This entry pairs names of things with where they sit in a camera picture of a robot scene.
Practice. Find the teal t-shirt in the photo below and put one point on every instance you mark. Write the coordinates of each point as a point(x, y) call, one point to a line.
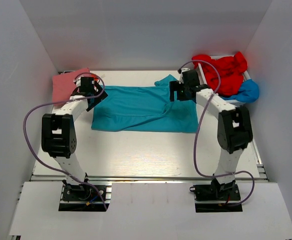
point(144, 109)

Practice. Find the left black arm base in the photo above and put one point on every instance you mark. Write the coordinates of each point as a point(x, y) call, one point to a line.
point(83, 198)

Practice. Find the white plastic basket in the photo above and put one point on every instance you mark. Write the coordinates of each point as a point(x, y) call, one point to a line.
point(202, 77)

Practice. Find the folded pink t-shirt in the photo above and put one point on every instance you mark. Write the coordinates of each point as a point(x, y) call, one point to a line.
point(63, 84)

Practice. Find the blue crumpled t-shirt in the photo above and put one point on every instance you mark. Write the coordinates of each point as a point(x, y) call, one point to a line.
point(248, 92)

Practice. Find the red crumpled t-shirt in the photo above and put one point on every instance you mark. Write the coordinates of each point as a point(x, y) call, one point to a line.
point(224, 74)

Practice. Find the folded orange t-shirt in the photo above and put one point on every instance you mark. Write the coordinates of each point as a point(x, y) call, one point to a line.
point(96, 78)

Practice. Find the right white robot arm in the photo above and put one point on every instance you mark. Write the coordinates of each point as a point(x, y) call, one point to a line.
point(234, 130)

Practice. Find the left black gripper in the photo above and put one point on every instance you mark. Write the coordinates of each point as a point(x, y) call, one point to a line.
point(97, 99)

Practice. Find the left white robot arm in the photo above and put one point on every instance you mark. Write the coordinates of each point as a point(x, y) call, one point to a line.
point(58, 135)

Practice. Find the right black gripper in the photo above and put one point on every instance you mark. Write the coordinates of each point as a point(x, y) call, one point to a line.
point(173, 90)

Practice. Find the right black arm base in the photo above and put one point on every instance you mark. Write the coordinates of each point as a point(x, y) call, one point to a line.
point(216, 197)

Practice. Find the aluminium table rail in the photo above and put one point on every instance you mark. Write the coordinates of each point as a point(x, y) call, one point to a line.
point(111, 179)

